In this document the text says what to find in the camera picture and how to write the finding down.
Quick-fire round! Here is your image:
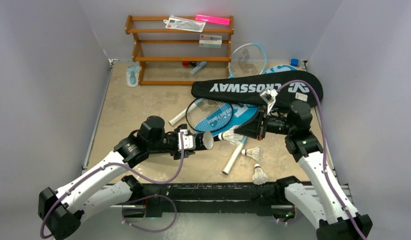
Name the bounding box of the white shuttlecock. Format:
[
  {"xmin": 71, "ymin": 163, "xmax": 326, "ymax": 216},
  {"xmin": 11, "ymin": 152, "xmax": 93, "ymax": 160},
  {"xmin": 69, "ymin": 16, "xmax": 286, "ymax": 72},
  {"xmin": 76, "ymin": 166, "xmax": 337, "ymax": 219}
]
[
  {"xmin": 241, "ymin": 147, "xmax": 263, "ymax": 162},
  {"xmin": 217, "ymin": 129, "xmax": 244, "ymax": 146},
  {"xmin": 252, "ymin": 163, "xmax": 269, "ymax": 185}
]

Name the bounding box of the black shuttlecock tube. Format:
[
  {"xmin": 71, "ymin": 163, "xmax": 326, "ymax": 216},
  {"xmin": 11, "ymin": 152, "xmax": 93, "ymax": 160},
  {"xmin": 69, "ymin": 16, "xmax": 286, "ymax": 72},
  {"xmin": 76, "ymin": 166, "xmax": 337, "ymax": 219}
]
[{"xmin": 194, "ymin": 131, "xmax": 215, "ymax": 151}]

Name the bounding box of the black Crossway racket bag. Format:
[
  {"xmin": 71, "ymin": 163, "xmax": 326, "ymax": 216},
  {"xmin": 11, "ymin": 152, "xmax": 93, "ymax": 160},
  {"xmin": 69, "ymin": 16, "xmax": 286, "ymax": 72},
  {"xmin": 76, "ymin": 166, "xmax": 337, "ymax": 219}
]
[{"xmin": 191, "ymin": 70, "xmax": 324, "ymax": 111}]

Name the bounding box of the clear plastic tube lid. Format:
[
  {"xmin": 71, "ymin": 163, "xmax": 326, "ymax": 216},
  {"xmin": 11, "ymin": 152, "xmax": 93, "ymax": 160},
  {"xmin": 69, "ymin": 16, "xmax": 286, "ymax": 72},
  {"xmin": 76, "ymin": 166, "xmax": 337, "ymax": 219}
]
[{"xmin": 218, "ymin": 143, "xmax": 234, "ymax": 157}]

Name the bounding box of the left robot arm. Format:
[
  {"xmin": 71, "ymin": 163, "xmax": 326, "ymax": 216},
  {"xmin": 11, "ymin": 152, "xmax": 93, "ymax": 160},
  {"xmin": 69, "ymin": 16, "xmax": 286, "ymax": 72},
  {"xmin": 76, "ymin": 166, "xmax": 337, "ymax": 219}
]
[{"xmin": 38, "ymin": 116, "xmax": 196, "ymax": 240}]

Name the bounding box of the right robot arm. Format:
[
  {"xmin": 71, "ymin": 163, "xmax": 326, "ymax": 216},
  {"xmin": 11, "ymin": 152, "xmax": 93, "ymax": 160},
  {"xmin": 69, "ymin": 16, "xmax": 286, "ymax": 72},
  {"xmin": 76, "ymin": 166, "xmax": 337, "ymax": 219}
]
[{"xmin": 234, "ymin": 100, "xmax": 373, "ymax": 240}]

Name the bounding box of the light blue badminton racket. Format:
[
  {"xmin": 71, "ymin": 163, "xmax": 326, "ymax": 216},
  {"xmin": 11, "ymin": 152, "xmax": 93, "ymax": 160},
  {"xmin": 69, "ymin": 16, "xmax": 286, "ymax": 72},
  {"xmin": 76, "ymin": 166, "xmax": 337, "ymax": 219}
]
[{"xmin": 228, "ymin": 43, "xmax": 267, "ymax": 78}]

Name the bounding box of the blue racket bag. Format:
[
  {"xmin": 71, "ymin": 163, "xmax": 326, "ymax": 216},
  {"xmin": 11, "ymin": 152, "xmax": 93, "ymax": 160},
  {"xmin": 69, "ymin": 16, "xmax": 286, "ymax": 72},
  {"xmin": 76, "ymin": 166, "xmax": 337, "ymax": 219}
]
[{"xmin": 192, "ymin": 63, "xmax": 301, "ymax": 137}]

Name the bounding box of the light blue packaged item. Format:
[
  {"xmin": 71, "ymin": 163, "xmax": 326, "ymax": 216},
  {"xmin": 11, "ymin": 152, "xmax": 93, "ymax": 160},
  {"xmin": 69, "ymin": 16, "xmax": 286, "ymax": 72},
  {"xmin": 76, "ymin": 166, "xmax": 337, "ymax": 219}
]
[{"xmin": 126, "ymin": 64, "xmax": 141, "ymax": 88}]

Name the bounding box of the small blue cube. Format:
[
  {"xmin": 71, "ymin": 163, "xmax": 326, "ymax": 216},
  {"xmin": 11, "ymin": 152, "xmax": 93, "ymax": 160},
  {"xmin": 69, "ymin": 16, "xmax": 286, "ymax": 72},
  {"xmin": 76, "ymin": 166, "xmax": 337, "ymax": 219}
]
[{"xmin": 289, "ymin": 58, "xmax": 300, "ymax": 67}]

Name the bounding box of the light blue strip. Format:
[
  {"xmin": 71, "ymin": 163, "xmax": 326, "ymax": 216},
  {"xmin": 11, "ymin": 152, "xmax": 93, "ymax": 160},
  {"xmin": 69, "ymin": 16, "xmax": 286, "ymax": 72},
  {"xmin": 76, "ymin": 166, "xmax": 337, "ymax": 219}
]
[{"xmin": 189, "ymin": 61, "xmax": 207, "ymax": 75}]

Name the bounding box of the red black small object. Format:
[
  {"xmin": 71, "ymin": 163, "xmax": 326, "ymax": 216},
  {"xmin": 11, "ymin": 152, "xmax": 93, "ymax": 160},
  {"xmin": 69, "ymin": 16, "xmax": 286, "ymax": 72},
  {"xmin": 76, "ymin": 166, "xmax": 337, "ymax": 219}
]
[{"xmin": 182, "ymin": 61, "xmax": 197, "ymax": 67}]

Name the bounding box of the white green box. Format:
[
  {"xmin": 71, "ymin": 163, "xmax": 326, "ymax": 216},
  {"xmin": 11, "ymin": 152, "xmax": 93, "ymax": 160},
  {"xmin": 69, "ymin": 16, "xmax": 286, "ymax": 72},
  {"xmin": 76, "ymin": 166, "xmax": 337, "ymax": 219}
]
[{"xmin": 198, "ymin": 34, "xmax": 223, "ymax": 49}]

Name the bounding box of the white blister package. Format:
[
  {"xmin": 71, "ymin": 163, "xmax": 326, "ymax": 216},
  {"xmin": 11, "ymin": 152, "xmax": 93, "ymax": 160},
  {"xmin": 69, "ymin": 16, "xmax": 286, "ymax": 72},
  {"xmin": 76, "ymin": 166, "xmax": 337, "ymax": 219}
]
[{"xmin": 163, "ymin": 16, "xmax": 206, "ymax": 33}]

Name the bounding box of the pink bar on shelf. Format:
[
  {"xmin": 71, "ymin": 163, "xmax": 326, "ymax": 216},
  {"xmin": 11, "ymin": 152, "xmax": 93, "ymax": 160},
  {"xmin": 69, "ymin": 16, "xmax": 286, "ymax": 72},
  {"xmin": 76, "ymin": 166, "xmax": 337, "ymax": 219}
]
[{"xmin": 195, "ymin": 14, "xmax": 231, "ymax": 26}]

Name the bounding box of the wooden shelf rack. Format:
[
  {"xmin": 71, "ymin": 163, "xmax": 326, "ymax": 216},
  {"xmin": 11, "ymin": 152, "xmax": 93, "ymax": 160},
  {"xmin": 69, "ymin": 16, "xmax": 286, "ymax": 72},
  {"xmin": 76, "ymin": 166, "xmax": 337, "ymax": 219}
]
[{"xmin": 124, "ymin": 15, "xmax": 235, "ymax": 86}]

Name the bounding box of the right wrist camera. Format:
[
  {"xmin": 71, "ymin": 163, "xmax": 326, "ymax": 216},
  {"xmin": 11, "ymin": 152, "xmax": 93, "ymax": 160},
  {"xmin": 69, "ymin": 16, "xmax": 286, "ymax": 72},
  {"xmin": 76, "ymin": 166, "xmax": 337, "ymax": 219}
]
[{"xmin": 259, "ymin": 88, "xmax": 278, "ymax": 115}]

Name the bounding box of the white racket handle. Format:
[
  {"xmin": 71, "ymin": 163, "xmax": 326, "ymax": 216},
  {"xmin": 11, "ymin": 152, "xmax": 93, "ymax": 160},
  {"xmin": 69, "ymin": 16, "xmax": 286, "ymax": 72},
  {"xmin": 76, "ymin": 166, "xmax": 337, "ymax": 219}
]
[{"xmin": 222, "ymin": 136, "xmax": 248, "ymax": 175}]

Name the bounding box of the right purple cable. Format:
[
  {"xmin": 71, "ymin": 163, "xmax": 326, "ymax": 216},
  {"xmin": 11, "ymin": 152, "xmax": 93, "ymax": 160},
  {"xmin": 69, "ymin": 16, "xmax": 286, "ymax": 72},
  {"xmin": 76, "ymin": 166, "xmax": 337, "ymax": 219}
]
[{"xmin": 276, "ymin": 79, "xmax": 369, "ymax": 240}]

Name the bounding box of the purple cable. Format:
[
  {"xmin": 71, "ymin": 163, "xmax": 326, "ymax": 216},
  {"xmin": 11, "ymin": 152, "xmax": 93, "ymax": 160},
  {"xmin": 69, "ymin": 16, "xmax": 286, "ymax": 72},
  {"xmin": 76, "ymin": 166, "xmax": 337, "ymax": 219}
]
[
  {"xmin": 276, "ymin": 79, "xmax": 369, "ymax": 240},
  {"xmin": 39, "ymin": 131, "xmax": 187, "ymax": 239}
]

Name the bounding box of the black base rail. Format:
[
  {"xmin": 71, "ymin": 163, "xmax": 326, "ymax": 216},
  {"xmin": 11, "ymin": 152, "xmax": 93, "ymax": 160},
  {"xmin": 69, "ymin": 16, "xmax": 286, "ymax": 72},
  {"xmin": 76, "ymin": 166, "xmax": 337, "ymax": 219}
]
[{"xmin": 122, "ymin": 176, "xmax": 300, "ymax": 218}]

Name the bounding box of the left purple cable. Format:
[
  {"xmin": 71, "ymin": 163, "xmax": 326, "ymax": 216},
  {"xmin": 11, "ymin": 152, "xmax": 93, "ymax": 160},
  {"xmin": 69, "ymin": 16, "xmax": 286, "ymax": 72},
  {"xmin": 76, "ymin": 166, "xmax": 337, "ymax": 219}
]
[{"xmin": 39, "ymin": 131, "xmax": 187, "ymax": 239}]

